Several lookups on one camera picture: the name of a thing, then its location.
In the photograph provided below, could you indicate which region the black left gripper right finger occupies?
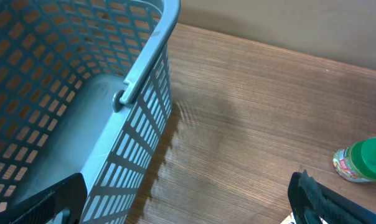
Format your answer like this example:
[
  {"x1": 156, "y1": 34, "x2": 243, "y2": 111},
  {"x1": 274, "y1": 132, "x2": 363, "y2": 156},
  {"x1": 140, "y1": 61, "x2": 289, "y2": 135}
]
[{"x1": 288, "y1": 171, "x2": 376, "y2": 224}]

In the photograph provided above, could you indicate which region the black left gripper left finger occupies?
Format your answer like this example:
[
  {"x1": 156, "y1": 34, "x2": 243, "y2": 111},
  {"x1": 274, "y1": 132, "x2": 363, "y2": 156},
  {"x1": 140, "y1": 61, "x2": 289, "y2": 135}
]
[{"x1": 0, "y1": 173, "x2": 87, "y2": 224}]

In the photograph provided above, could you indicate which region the green lid glass jar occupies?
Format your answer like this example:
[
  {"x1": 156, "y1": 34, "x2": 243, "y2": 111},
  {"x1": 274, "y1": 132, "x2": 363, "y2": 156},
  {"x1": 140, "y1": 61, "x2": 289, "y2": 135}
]
[{"x1": 332, "y1": 138, "x2": 376, "y2": 183}]

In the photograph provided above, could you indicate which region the white brown snack pouch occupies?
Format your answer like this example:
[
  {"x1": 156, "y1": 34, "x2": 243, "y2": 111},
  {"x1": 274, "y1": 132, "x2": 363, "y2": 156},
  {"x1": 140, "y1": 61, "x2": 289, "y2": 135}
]
[{"x1": 281, "y1": 212, "x2": 327, "y2": 224}]

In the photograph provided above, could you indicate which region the grey plastic shopping basket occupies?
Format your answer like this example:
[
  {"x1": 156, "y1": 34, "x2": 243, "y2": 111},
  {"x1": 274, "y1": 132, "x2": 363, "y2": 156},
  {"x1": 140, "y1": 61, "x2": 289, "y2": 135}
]
[{"x1": 0, "y1": 0, "x2": 181, "y2": 223}]

